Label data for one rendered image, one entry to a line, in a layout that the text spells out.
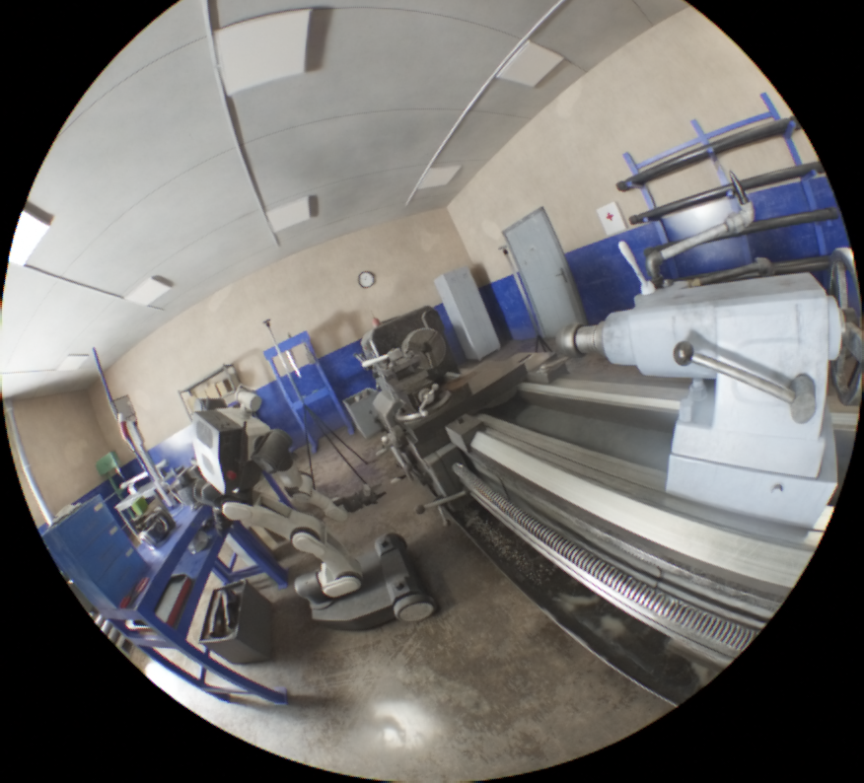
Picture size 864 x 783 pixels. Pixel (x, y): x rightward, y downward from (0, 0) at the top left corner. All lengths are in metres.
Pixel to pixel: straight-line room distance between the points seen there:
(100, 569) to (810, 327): 1.96
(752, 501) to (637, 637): 0.50
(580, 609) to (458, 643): 0.66
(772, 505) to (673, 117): 3.48
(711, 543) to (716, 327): 0.33
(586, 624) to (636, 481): 0.48
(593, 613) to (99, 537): 1.82
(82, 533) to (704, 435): 1.87
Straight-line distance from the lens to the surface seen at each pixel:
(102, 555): 1.57
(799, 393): 0.44
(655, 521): 0.55
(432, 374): 1.83
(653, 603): 0.59
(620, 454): 0.86
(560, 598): 0.96
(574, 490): 0.62
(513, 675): 1.33
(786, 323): 0.46
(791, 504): 0.55
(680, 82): 3.77
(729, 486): 0.53
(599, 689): 1.29
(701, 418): 0.51
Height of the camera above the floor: 1.29
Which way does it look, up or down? 8 degrees down
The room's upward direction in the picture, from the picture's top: 24 degrees counter-clockwise
